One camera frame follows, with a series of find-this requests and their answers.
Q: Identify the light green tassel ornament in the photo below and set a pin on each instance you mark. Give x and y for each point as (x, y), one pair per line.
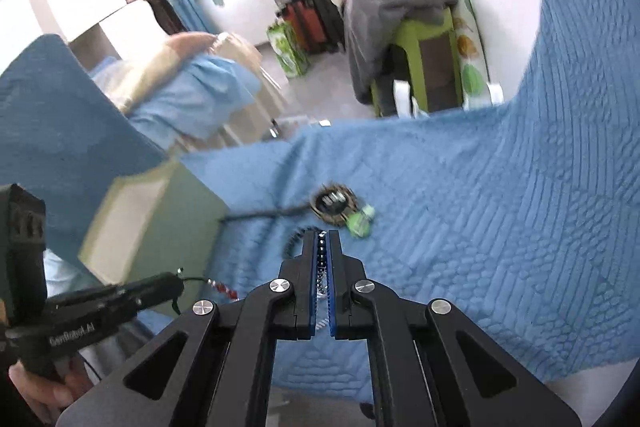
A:
(361, 219)

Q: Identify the white cabinet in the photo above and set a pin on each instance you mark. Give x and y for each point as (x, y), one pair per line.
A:
(85, 7)

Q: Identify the green stool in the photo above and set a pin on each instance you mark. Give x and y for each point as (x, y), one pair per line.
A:
(415, 37)

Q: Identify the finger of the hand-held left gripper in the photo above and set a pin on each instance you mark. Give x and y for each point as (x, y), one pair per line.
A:
(150, 289)

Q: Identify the blue quilted sofa cover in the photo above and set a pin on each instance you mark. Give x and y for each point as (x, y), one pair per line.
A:
(475, 207)
(60, 107)

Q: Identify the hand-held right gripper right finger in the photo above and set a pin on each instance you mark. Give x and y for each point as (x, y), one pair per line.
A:
(334, 287)

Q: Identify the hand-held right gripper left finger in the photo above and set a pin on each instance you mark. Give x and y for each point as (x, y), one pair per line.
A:
(314, 287)

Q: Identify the green shopping bag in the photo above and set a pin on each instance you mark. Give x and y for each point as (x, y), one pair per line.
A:
(287, 49)

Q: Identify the light blue star print sheet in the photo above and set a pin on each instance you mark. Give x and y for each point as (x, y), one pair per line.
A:
(65, 269)

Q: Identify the green cardboard box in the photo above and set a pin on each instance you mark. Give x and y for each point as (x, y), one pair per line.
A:
(165, 227)

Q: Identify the light blue bed sheet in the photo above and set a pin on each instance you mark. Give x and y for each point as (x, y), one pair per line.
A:
(200, 92)

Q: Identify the person's left hand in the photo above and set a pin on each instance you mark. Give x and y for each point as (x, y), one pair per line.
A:
(45, 394)

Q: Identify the red suitcase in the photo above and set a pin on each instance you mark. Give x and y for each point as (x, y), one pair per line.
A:
(300, 27)

